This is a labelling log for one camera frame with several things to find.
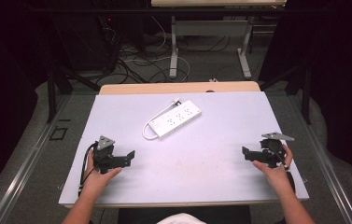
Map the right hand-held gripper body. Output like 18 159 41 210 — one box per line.
259 132 296 169

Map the dark computer tower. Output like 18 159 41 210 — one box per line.
50 13 120 73

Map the person's right hand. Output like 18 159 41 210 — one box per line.
252 144 295 194

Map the white table mat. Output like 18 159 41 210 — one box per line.
58 91 310 206

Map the white power strip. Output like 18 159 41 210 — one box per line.
148 99 203 140

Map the white desk with metal legs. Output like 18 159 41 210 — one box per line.
150 0 288 80

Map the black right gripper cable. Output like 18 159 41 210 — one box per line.
270 144 297 192

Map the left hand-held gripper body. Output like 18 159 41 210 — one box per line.
92 135 125 175

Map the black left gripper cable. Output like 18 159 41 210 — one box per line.
77 142 99 198

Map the tangle of floor cables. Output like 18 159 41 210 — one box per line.
97 17 240 85

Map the black metal stand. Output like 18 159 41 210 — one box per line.
258 60 314 126
46 60 102 124

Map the metal floor rail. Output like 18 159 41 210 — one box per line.
287 92 352 224
0 93 74 224

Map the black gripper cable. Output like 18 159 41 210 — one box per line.
77 142 99 198
270 144 297 192

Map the white power strip cable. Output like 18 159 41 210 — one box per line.
141 98 182 141

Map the person's left hand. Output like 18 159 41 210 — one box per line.
81 149 123 200

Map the person's white clothing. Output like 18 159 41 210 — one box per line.
156 212 208 224

